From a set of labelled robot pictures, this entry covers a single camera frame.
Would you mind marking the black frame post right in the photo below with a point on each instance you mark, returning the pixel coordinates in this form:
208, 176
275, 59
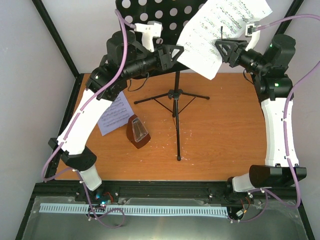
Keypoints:
292, 11

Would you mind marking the light blue cable duct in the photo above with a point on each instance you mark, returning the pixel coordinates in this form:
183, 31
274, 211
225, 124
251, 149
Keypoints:
136, 210

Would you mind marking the black frame post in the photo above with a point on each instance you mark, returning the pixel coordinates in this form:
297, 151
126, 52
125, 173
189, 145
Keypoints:
292, 11
48, 22

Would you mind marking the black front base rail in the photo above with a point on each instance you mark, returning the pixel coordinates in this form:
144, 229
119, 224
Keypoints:
212, 192

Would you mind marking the black music stand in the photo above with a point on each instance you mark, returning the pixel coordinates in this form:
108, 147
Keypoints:
174, 15

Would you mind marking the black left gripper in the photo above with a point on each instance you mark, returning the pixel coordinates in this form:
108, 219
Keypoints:
165, 61

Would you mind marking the black frame post left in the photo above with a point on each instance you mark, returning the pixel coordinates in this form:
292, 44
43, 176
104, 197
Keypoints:
48, 22

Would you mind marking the brown wooden metronome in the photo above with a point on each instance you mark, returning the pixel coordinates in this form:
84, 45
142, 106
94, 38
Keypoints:
129, 134

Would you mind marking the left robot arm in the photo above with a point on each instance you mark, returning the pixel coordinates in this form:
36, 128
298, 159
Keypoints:
126, 59

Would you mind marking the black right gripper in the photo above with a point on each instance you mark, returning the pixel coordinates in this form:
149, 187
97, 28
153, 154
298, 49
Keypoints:
233, 53

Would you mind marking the clear plastic metronome cover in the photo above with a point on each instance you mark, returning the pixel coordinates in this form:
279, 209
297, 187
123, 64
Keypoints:
139, 130

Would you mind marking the white sheet music paper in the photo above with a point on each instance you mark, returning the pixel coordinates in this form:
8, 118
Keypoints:
216, 20

